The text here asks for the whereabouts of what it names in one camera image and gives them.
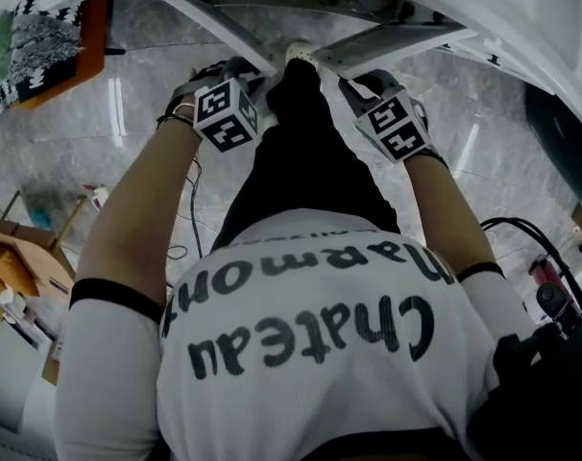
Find black camera cable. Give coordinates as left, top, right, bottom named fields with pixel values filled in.
left=480, top=215, right=582, bottom=319

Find black waist bag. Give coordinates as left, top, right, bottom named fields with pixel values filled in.
left=468, top=322, right=582, bottom=461

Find black white striped blanket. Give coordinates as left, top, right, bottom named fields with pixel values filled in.
left=0, top=0, right=85, bottom=122

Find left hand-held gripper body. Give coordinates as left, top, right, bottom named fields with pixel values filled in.
left=193, top=57, right=268, bottom=154

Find person's left hand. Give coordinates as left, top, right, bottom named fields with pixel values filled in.
left=163, top=60, right=228, bottom=117

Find pink plastic object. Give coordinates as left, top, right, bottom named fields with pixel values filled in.
left=527, top=254, right=561, bottom=291

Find dark wristband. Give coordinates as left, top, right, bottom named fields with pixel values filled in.
left=408, top=147, right=449, bottom=170

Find orange sofa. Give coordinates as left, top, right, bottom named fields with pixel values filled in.
left=19, top=0, right=115, bottom=110

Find black action camera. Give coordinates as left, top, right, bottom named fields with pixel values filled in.
left=535, top=279, right=582, bottom=338

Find wooden stool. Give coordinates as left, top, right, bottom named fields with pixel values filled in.
left=0, top=189, right=88, bottom=302

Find person's black trousers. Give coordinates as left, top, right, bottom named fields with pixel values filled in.
left=211, top=58, right=402, bottom=254

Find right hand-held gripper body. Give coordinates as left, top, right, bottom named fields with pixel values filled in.
left=347, top=68, right=432, bottom=163

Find red and white object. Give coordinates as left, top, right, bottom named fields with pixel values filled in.
left=82, top=183, right=110, bottom=209

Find black bracelet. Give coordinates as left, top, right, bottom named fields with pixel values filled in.
left=156, top=112, right=196, bottom=130

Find person's right forearm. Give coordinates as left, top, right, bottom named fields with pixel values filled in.
left=403, top=154, right=506, bottom=278

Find person's left forearm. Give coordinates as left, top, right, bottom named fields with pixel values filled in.
left=74, top=112, right=213, bottom=309

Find person's white shirt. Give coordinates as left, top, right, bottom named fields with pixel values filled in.
left=53, top=208, right=545, bottom=461

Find small teal object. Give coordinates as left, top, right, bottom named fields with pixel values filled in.
left=29, top=206, right=53, bottom=229

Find grey fuzzy blanket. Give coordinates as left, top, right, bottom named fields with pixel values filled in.
left=10, top=14, right=85, bottom=82

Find person's white shoe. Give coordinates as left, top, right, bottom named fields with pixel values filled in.
left=285, top=40, right=321, bottom=67

